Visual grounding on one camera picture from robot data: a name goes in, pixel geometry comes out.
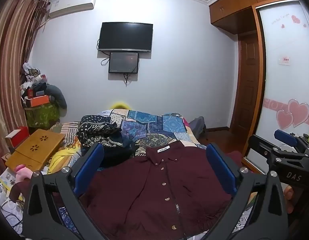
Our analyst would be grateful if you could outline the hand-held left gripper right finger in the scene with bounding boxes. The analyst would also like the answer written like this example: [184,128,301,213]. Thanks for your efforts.
[206,142,288,240]

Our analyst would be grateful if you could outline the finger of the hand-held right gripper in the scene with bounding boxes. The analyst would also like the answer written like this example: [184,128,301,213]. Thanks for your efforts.
[274,129,299,146]
[244,135,278,165]

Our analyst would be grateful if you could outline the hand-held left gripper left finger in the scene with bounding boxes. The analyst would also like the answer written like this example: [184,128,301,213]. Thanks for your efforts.
[22,142,105,240]

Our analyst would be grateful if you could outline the maroon button shirt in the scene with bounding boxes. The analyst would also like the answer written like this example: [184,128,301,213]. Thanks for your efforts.
[8,140,247,240]

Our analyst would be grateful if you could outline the person's right hand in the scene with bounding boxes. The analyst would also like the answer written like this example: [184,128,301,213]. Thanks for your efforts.
[284,185,295,213]

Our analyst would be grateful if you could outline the yellow cloth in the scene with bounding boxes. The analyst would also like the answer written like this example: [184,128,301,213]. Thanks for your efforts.
[48,147,78,174]

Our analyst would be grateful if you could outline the plain dark navy folded garment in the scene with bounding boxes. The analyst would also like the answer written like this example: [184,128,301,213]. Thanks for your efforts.
[100,130,140,168]

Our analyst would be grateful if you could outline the striped cloth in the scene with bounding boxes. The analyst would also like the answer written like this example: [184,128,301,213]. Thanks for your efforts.
[50,121,81,143]

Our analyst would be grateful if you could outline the black white patterned cloth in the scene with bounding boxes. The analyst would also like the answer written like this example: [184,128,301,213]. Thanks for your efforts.
[77,115,121,143]

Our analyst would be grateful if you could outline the dark backpack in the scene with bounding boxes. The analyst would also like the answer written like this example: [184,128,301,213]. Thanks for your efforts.
[188,116,207,138]

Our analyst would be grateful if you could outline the white heart-print sliding door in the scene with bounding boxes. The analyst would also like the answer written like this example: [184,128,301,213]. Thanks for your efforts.
[244,0,309,174]

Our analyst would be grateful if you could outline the wooden lap desk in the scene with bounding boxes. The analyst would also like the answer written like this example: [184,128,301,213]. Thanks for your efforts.
[5,129,66,172]

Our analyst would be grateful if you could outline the pink plush toy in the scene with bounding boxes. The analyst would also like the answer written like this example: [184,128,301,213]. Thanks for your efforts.
[16,165,32,183]

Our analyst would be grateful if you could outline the green patterned cloth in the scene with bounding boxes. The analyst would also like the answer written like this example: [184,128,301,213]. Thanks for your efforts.
[25,104,60,128]

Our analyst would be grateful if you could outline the patchwork bedspread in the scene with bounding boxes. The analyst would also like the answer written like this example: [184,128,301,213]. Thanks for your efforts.
[48,109,257,240]

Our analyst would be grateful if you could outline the grey bundled garment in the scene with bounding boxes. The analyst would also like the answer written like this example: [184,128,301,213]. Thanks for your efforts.
[46,84,67,113]

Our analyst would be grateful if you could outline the red box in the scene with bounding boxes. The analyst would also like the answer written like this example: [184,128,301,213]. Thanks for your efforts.
[5,126,30,148]

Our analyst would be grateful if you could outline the orange box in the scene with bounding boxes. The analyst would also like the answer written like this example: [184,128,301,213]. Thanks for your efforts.
[30,95,50,107]

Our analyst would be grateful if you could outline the scattered printed papers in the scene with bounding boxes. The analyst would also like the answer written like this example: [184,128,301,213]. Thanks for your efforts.
[0,167,25,230]

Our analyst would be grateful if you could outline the white patterned bag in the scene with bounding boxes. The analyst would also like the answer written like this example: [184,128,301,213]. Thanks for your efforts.
[22,62,47,83]

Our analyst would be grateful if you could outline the striped brown curtain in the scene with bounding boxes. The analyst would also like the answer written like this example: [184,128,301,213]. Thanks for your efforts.
[0,0,49,170]

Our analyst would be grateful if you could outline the wooden overhead cabinets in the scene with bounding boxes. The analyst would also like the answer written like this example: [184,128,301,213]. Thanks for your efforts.
[208,0,298,34]

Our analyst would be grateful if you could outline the white air conditioner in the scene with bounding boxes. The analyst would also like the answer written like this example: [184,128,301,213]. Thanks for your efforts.
[48,0,97,18]

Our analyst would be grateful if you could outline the black television cable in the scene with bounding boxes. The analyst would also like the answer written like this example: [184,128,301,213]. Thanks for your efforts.
[96,39,110,67]

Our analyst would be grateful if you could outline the small black wall monitor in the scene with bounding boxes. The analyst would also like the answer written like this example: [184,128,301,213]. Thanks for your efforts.
[109,52,140,74]

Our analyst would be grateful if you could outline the wall-mounted black television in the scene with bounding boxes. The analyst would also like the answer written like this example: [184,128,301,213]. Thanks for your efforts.
[98,22,153,53]

